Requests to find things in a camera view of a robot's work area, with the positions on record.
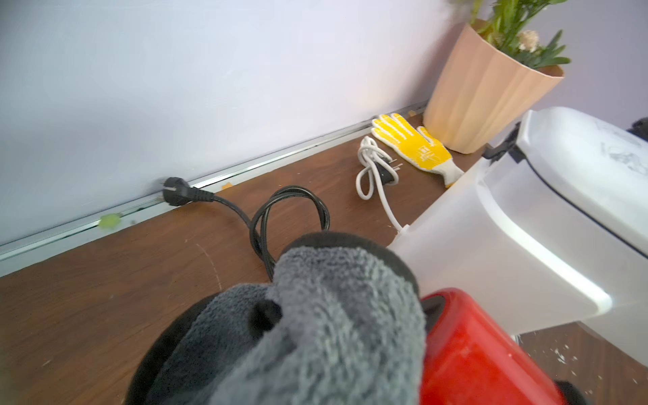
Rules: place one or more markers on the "blue grey microfiber cloth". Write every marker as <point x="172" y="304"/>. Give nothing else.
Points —
<point x="341" y="323"/>

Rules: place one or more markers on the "red coffee machine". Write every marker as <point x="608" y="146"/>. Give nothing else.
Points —
<point x="469" y="359"/>

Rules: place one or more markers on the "yellow work glove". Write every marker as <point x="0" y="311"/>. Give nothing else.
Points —
<point x="416" y="146"/>

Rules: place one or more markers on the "white coffee machine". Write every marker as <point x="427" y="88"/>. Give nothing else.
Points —
<point x="547" y="228"/>

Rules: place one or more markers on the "potted artificial plant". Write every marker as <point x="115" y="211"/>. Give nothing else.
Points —
<point x="497" y="70"/>

